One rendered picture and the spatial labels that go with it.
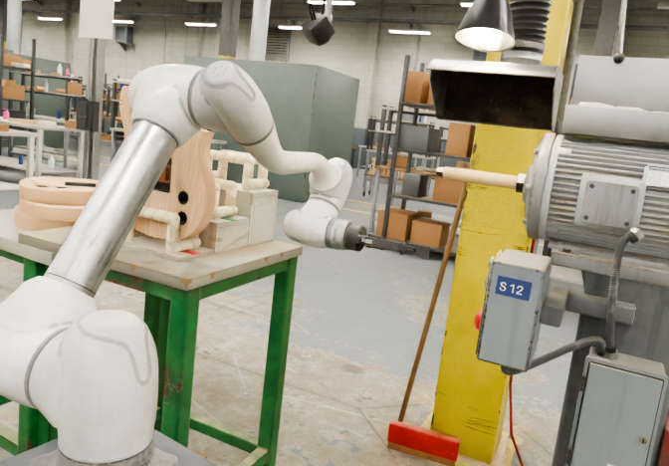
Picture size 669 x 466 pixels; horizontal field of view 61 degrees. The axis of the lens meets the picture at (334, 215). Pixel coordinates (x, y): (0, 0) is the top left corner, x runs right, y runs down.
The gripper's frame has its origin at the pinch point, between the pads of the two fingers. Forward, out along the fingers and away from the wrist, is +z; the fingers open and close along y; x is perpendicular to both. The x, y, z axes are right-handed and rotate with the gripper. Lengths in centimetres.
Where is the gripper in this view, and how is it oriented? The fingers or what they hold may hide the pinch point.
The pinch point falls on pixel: (416, 250)
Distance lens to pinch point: 156.6
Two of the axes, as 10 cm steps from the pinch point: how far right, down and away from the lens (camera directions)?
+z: 8.9, 1.7, -4.2
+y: -4.1, -0.6, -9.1
